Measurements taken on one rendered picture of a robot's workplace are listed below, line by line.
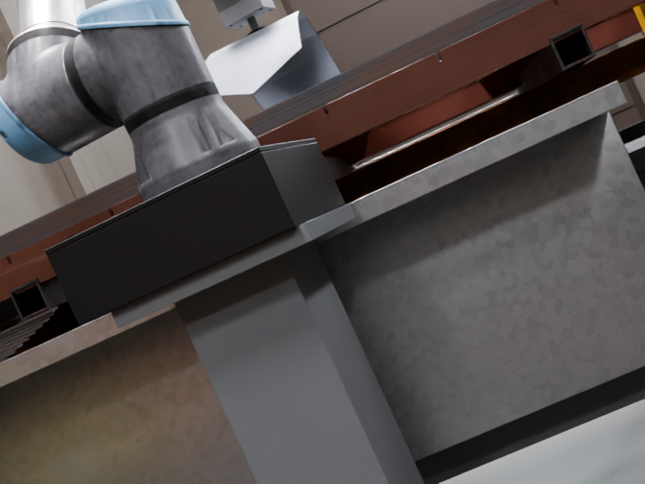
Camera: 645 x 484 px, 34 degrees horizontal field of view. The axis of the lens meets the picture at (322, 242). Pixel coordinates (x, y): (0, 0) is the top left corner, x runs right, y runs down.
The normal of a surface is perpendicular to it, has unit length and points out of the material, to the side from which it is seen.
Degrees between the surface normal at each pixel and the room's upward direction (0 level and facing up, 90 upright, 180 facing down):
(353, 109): 90
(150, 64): 90
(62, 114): 113
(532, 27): 90
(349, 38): 90
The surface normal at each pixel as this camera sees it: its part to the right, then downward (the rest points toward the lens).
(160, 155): -0.49, -0.08
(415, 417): -0.12, 0.07
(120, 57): -0.33, 0.18
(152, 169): -0.66, 0.00
